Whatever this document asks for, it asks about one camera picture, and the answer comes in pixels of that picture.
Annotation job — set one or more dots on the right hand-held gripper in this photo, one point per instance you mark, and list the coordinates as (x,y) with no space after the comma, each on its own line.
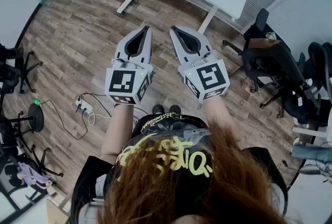
(210,76)

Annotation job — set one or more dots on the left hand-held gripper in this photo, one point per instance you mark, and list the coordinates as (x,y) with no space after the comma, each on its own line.
(122,83)

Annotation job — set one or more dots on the person's left forearm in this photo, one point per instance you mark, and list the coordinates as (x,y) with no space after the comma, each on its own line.
(116,134)

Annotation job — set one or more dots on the person's right forearm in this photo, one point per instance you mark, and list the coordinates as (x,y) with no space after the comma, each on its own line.
(218,114)

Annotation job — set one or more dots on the person's right black shoe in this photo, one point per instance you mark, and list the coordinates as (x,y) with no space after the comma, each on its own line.
(175,109)

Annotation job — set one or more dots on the person's black shoe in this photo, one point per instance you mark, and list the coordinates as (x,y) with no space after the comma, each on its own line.
(175,109)
(158,109)

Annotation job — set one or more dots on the person's left black shoe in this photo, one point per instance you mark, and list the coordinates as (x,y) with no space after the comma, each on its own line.
(158,109)

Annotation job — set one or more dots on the brown leather bag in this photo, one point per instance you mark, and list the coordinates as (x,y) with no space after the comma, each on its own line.
(264,48)

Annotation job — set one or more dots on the white power strip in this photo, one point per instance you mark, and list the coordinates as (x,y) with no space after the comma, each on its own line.
(84,106)

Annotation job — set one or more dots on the person's black printed t-shirt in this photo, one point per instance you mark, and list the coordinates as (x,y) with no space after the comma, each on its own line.
(168,127)

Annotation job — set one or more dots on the black office chair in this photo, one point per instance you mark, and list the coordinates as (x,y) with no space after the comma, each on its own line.
(39,163)
(10,70)
(272,67)
(319,83)

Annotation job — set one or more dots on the green bottle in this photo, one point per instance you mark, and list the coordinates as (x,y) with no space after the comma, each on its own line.
(36,101)

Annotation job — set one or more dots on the black round-base stand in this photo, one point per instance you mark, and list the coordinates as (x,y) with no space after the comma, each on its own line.
(36,117)

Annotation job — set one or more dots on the purple cloth bag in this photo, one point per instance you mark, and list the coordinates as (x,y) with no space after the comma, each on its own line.
(33,177)

